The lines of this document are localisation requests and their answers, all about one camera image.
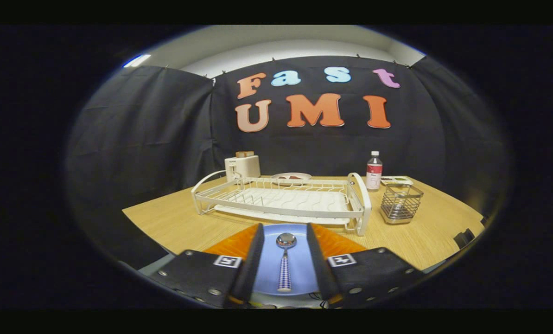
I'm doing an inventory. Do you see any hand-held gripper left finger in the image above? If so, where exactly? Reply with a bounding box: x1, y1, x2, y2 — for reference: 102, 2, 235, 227
150, 223, 265, 309

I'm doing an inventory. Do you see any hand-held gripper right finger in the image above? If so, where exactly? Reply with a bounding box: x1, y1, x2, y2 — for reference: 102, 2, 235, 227
306, 223, 425, 309

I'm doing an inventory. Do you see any light blue plate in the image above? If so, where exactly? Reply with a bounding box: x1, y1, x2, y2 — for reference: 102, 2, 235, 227
251, 224, 321, 296

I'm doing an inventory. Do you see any spoon with blue checked handle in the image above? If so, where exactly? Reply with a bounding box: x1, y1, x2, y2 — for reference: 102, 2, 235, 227
276, 232, 297, 293

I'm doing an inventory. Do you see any white wire dish rack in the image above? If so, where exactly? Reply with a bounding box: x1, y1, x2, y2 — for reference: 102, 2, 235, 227
191, 170, 372, 236

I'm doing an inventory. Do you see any metal wire basket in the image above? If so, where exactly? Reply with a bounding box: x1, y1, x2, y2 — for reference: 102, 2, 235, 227
380, 184, 424, 225

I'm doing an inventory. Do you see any small beige dish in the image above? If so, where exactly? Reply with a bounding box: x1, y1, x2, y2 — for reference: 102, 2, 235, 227
271, 173, 312, 186

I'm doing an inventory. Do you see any white toaster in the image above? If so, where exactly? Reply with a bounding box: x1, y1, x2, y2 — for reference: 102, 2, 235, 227
224, 155, 261, 182

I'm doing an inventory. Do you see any clear bottle with red label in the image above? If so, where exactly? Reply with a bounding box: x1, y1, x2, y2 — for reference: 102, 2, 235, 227
366, 151, 383, 191

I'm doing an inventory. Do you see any black boxy object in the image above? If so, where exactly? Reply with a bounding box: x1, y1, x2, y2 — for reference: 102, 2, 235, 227
453, 228, 476, 250

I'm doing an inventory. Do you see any black backdrop cloth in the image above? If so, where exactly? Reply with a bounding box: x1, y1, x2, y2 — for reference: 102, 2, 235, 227
65, 56, 511, 260

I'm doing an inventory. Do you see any ceiling light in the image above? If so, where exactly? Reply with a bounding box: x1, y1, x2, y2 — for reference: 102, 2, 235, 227
122, 54, 152, 69

